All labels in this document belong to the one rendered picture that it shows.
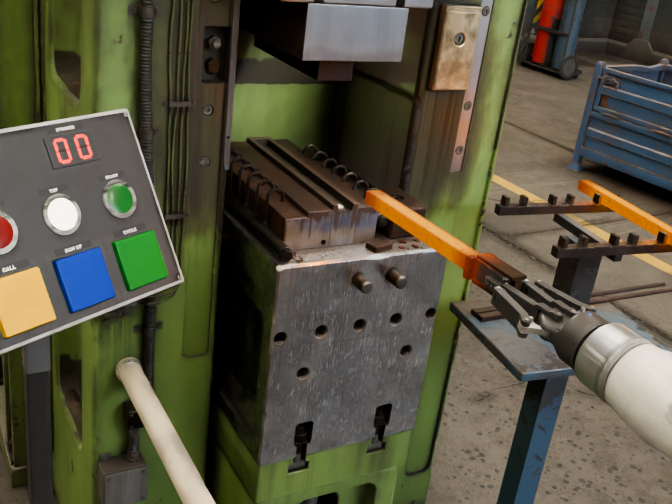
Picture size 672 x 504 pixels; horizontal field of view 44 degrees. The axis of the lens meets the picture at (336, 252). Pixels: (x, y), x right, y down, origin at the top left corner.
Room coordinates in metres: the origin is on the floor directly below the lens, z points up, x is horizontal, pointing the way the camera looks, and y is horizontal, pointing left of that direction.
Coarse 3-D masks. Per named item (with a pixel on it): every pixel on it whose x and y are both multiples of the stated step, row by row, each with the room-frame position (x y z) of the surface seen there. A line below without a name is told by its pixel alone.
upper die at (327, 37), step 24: (264, 0) 1.54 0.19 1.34; (240, 24) 1.63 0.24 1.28; (264, 24) 1.53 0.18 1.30; (288, 24) 1.45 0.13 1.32; (312, 24) 1.40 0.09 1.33; (336, 24) 1.42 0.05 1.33; (360, 24) 1.45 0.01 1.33; (384, 24) 1.47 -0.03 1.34; (288, 48) 1.44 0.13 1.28; (312, 48) 1.40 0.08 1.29; (336, 48) 1.43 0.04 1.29; (360, 48) 1.45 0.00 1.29; (384, 48) 1.48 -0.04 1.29
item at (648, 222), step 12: (588, 180) 1.83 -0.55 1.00; (588, 192) 1.78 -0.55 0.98; (600, 192) 1.75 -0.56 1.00; (612, 204) 1.71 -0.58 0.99; (624, 204) 1.69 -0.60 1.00; (624, 216) 1.67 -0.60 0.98; (636, 216) 1.64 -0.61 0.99; (648, 216) 1.63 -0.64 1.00; (648, 228) 1.60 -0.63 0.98; (660, 228) 1.57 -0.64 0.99
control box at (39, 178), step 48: (0, 144) 1.02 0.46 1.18; (48, 144) 1.08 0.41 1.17; (96, 144) 1.14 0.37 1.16; (0, 192) 0.99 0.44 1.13; (48, 192) 1.04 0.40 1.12; (96, 192) 1.10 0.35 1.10; (144, 192) 1.16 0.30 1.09; (48, 240) 1.00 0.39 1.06; (96, 240) 1.06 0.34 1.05; (48, 288) 0.97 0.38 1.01; (144, 288) 1.08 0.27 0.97; (0, 336) 0.88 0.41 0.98
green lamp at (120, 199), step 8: (120, 184) 1.13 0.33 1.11; (112, 192) 1.11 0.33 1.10; (120, 192) 1.12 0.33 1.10; (128, 192) 1.14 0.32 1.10; (112, 200) 1.11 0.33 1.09; (120, 200) 1.12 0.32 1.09; (128, 200) 1.13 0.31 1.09; (112, 208) 1.10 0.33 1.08; (120, 208) 1.11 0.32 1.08; (128, 208) 1.12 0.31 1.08
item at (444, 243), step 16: (368, 192) 1.37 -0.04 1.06; (384, 208) 1.32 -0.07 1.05; (400, 208) 1.30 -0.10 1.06; (400, 224) 1.27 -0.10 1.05; (416, 224) 1.24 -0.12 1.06; (432, 224) 1.24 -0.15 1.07; (432, 240) 1.20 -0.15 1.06; (448, 240) 1.18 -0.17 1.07; (448, 256) 1.16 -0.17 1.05; (464, 256) 1.13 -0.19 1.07; (480, 256) 1.10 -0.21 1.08; (464, 272) 1.11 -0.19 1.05; (512, 272) 1.06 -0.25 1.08
